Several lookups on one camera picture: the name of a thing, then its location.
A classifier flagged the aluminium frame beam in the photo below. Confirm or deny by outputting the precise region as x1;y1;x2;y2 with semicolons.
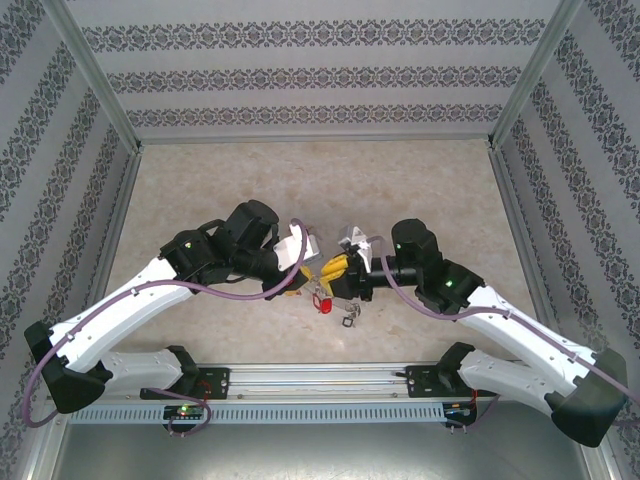
134;133;496;147
24;144;145;480
485;142;621;480

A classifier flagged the slotted grey cable duct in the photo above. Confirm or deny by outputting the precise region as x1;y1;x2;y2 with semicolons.
67;402;481;425

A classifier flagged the small controller board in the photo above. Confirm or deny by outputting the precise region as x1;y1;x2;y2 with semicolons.
163;404;207;422
442;401;477;419

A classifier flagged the aluminium frame post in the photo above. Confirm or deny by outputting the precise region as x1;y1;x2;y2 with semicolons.
39;0;146;154
484;0;586;151

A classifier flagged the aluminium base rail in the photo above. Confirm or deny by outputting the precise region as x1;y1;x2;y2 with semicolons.
112;363;504;402

